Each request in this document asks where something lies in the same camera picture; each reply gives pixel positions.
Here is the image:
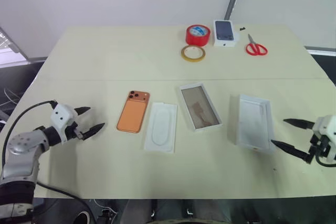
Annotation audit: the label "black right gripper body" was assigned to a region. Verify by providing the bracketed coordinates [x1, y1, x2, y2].
[306, 134, 332, 165]

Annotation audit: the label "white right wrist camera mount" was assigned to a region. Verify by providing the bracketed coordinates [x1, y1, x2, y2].
[312, 115, 336, 162]

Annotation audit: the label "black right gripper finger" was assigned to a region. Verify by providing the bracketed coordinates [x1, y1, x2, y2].
[270, 139, 313, 165]
[282, 118, 316, 130]

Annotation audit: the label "red tape roll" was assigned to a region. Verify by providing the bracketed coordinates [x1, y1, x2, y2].
[185, 24, 212, 47]

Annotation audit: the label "grey metal bar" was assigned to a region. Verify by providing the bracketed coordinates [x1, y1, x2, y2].
[304, 46, 336, 57]

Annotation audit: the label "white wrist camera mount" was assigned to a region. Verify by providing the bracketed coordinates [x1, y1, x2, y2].
[49, 104, 79, 145]
[312, 115, 336, 162]

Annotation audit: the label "yellow tape roll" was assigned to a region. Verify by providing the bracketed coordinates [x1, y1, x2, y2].
[180, 45, 207, 62]

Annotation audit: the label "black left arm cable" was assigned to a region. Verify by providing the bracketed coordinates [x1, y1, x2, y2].
[2, 100, 96, 224]

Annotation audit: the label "grey metal window frame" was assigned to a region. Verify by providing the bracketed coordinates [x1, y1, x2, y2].
[0, 26, 48, 67]

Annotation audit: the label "orange smartphone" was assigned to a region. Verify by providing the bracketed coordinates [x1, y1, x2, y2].
[116, 90, 152, 133]

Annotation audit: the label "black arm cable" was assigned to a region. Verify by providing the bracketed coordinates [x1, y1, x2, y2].
[2, 100, 96, 224]
[314, 155, 336, 168]

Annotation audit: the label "white box with phone print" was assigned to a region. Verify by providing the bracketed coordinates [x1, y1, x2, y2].
[213, 19, 241, 48]

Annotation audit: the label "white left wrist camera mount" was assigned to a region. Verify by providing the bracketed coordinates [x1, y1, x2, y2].
[49, 104, 79, 145]

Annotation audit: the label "white thin cables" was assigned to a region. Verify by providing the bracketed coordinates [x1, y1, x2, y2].
[0, 87, 22, 109]

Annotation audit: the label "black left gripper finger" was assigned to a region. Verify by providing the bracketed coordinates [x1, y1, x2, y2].
[73, 106, 92, 116]
[82, 122, 106, 141]

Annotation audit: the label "red handled scissors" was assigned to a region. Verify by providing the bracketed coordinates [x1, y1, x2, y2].
[245, 34, 268, 57]

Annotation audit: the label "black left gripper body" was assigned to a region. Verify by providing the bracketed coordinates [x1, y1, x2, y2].
[66, 121, 89, 141]

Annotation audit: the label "dark ring under table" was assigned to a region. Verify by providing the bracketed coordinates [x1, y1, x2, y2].
[74, 209, 92, 224]

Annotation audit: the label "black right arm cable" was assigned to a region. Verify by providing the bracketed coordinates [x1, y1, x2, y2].
[314, 155, 336, 168]

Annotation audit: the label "white paper insert tray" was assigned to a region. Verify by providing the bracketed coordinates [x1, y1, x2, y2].
[143, 101, 179, 154]

